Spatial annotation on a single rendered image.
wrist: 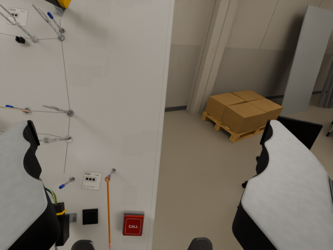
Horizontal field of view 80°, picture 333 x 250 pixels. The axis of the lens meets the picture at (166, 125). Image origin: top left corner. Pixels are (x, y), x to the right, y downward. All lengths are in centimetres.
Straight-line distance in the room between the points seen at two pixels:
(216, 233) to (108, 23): 179
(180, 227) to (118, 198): 137
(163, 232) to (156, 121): 141
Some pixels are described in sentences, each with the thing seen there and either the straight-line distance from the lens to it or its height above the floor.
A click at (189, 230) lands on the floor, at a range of 195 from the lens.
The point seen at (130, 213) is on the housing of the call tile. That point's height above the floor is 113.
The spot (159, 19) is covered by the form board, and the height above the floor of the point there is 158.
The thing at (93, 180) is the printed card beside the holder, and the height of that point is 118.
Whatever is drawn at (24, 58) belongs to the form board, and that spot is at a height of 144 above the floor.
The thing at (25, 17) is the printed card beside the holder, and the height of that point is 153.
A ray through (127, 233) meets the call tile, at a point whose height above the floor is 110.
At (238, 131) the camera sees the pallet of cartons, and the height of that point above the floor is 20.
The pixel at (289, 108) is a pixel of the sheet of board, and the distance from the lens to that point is 477.
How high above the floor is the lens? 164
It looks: 32 degrees down
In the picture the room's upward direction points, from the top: 10 degrees clockwise
